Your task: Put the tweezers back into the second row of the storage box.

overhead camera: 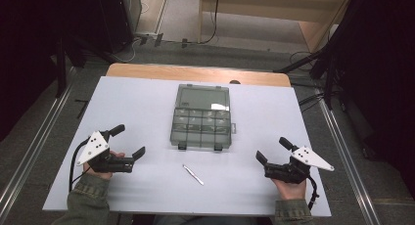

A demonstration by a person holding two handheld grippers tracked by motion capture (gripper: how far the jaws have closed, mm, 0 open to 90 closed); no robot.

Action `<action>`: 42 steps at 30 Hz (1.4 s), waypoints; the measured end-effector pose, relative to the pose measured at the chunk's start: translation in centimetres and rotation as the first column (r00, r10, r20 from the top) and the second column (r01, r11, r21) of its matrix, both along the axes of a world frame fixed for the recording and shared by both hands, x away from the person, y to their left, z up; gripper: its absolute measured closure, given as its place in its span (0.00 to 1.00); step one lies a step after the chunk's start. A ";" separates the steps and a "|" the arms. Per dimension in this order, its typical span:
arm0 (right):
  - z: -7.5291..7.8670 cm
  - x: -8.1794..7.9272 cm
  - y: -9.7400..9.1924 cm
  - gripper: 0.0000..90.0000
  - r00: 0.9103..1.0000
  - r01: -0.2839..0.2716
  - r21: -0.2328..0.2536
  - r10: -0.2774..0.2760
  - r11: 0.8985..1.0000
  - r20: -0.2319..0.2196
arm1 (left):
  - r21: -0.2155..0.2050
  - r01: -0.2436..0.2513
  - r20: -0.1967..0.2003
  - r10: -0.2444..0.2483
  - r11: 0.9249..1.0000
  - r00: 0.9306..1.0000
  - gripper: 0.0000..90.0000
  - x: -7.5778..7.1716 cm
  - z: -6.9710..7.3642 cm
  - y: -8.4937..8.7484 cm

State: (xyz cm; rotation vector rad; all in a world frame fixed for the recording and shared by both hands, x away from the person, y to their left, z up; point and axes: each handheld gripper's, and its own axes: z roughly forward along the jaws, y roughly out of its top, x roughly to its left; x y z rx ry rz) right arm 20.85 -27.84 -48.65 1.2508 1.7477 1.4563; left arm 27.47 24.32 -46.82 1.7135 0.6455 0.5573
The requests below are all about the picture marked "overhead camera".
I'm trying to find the white floor cable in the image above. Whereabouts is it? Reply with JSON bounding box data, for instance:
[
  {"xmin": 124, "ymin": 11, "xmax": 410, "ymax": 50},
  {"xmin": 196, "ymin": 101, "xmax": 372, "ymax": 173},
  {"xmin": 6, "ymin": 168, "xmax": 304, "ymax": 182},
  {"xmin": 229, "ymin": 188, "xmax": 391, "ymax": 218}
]
[{"xmin": 112, "ymin": 37, "xmax": 145, "ymax": 64}]

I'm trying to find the white table board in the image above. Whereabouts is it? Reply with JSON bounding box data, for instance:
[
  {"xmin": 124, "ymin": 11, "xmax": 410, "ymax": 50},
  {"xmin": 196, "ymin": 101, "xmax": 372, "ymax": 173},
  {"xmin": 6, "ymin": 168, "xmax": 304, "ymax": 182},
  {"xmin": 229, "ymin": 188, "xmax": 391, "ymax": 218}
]
[{"xmin": 42, "ymin": 75, "xmax": 333, "ymax": 218}]

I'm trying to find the wooden table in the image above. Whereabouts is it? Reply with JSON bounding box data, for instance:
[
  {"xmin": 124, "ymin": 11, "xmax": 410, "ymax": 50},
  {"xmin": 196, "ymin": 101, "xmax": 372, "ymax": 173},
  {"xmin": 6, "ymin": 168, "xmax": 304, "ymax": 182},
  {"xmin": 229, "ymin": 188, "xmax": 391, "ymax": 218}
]
[{"xmin": 106, "ymin": 63, "xmax": 292, "ymax": 88}]

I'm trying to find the person's left hand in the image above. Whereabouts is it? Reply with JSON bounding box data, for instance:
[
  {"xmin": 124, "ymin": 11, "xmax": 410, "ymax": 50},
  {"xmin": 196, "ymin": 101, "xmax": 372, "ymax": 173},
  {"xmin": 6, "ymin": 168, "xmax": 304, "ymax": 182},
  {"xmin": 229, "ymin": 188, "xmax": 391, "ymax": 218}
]
[{"xmin": 82, "ymin": 150, "xmax": 126, "ymax": 181}]

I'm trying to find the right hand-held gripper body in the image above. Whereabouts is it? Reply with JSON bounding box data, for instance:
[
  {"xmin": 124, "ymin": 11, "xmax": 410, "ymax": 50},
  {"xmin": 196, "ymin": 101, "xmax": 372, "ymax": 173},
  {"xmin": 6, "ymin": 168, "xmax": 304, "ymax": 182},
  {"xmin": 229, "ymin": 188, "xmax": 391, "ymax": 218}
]
[{"xmin": 263, "ymin": 145, "xmax": 336, "ymax": 185}]

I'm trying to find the black stand with legs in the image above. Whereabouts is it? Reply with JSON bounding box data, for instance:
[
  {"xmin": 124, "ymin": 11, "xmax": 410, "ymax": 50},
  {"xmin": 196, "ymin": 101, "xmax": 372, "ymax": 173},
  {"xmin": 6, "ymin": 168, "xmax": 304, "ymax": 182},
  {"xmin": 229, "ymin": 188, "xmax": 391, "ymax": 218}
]
[{"xmin": 48, "ymin": 35, "xmax": 115, "ymax": 99}]

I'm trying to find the black curtain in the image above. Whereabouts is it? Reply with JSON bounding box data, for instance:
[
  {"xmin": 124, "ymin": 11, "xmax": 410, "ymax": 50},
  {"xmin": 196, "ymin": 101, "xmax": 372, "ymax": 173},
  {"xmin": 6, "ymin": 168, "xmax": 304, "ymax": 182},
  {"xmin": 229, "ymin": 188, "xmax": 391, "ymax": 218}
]
[
  {"xmin": 0, "ymin": 0, "xmax": 135, "ymax": 143},
  {"xmin": 321, "ymin": 0, "xmax": 415, "ymax": 200}
]

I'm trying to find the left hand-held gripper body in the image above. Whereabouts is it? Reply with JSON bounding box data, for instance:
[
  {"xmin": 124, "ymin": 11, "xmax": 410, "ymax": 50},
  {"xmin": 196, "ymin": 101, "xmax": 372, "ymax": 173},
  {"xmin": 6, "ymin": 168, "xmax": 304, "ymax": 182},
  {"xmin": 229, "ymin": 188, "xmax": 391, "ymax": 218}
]
[{"xmin": 76, "ymin": 129, "xmax": 135, "ymax": 174}]

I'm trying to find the grey cabinet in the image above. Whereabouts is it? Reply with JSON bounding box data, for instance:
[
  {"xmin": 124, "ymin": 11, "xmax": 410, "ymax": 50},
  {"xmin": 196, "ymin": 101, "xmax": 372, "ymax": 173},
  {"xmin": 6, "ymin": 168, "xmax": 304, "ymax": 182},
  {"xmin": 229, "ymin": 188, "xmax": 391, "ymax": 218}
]
[{"xmin": 118, "ymin": 0, "xmax": 143, "ymax": 35}]

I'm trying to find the black tripod stand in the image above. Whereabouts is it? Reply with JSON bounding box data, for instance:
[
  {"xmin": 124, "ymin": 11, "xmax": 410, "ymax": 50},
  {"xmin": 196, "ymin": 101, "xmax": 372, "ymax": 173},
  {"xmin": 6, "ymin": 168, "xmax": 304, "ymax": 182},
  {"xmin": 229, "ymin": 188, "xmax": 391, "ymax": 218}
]
[{"xmin": 273, "ymin": 38, "xmax": 348, "ymax": 112}]

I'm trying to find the light wooden frame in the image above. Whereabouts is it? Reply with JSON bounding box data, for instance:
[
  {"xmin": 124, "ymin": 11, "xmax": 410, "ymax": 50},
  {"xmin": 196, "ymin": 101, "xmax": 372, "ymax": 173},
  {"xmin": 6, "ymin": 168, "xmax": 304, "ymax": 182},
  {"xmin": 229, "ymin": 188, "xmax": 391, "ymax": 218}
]
[{"xmin": 197, "ymin": 0, "xmax": 355, "ymax": 53}]

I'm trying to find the small white pen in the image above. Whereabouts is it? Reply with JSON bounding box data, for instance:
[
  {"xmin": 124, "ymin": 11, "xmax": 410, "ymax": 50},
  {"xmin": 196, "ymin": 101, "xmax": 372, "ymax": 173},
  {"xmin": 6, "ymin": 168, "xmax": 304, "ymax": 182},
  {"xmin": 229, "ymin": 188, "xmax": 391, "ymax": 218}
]
[{"xmin": 182, "ymin": 163, "xmax": 206, "ymax": 187}]

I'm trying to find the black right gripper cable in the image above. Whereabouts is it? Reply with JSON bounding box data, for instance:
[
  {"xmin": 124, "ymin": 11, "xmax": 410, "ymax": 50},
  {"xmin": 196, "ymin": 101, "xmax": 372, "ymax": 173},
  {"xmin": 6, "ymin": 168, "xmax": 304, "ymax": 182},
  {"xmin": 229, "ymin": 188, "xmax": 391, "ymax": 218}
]
[{"xmin": 305, "ymin": 175, "xmax": 320, "ymax": 210}]

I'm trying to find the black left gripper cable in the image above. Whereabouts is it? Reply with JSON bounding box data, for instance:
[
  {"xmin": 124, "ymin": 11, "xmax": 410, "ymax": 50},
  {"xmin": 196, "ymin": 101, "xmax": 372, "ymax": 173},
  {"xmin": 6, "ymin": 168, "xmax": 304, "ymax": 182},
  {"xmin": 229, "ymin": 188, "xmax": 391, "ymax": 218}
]
[{"xmin": 68, "ymin": 137, "xmax": 91, "ymax": 194}]

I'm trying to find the person's right hand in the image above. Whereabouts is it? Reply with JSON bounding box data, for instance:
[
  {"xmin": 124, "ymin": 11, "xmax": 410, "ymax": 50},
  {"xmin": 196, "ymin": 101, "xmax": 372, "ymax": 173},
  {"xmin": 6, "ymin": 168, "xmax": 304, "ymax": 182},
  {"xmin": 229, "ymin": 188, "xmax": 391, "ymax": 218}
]
[{"xmin": 271, "ymin": 178, "xmax": 308, "ymax": 202}]

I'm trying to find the black hanging cable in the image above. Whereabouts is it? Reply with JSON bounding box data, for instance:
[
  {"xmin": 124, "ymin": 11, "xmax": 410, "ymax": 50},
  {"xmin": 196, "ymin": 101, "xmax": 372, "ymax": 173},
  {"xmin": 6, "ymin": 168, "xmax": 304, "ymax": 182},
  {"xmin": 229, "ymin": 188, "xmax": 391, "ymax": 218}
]
[{"xmin": 182, "ymin": 0, "xmax": 221, "ymax": 49}]

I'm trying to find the clear plastic compartment box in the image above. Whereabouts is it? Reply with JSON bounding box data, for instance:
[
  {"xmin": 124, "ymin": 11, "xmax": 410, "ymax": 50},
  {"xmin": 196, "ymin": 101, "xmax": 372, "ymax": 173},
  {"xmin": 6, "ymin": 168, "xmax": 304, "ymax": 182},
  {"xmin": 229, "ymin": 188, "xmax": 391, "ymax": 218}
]
[{"xmin": 168, "ymin": 83, "xmax": 237, "ymax": 152}]

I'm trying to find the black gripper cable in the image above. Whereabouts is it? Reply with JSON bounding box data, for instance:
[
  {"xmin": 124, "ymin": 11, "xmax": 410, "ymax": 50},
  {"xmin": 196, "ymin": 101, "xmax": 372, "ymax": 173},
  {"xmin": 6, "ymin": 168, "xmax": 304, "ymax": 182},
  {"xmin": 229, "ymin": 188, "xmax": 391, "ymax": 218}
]
[
  {"xmin": 68, "ymin": 137, "xmax": 91, "ymax": 194},
  {"xmin": 305, "ymin": 175, "xmax": 320, "ymax": 210}
]

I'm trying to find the metal floor rail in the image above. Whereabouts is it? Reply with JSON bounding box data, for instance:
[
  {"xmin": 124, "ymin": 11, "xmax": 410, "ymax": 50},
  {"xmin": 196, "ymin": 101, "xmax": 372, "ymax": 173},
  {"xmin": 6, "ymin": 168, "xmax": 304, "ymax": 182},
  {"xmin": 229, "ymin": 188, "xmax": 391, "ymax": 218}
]
[
  {"xmin": 0, "ymin": 66, "xmax": 77, "ymax": 213},
  {"xmin": 314, "ymin": 87, "xmax": 384, "ymax": 225}
]

